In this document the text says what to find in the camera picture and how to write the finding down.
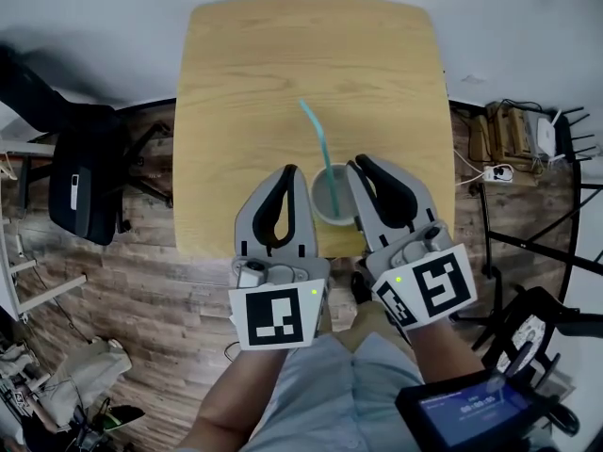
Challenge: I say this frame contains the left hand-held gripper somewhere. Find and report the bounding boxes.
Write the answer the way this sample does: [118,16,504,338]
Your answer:
[228,163,331,350]

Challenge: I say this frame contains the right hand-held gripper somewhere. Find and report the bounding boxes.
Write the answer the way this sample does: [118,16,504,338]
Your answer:
[346,153,480,331]

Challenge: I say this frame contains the white mug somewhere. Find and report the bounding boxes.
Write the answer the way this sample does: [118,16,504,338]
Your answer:
[309,161,360,228]

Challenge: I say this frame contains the teal straw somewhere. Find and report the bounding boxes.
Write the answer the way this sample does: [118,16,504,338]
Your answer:
[298,98,342,219]

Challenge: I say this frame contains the person's left forearm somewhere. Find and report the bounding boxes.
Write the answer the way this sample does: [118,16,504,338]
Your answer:
[181,346,291,452]

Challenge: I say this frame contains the person's right forearm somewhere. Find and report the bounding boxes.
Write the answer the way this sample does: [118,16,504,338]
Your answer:
[408,316,487,389]

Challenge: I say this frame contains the person's black shoe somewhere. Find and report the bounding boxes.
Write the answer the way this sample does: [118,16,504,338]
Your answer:
[351,269,374,306]

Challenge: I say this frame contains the person's tan trousers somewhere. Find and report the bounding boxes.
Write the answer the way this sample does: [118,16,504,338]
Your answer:
[334,298,412,363]

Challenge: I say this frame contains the white power strip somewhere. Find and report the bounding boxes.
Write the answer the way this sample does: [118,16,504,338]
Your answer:
[482,163,514,184]

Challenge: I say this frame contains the brown cardboard box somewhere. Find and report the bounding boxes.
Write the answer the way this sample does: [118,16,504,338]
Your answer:
[470,100,539,163]

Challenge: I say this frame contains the black tripod stand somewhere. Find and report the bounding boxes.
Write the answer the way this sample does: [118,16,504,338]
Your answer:
[474,157,603,303]

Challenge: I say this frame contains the white router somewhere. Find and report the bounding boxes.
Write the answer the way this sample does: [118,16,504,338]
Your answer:
[535,109,567,160]

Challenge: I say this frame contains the person's light blue shirt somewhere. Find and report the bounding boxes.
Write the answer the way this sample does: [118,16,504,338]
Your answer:
[244,331,426,452]

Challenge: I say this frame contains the patterned seat cushion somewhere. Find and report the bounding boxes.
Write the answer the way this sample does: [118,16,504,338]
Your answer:
[494,313,548,377]

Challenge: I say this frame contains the black office chair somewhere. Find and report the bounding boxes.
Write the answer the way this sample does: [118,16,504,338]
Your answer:
[0,43,174,248]

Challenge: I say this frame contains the black router with antennas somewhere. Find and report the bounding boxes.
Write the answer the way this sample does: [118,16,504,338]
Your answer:
[557,105,602,165]

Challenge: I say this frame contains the black tablet with screen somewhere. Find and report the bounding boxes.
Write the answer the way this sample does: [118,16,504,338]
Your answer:
[394,368,550,452]

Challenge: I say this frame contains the grey cloth pile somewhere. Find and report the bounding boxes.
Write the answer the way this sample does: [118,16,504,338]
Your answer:
[36,337,134,426]

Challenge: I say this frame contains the green and black device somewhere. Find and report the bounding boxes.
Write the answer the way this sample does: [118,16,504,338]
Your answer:
[91,404,147,438]

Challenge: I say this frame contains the white desk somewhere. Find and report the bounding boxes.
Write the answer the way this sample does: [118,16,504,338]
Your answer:
[0,137,90,323]

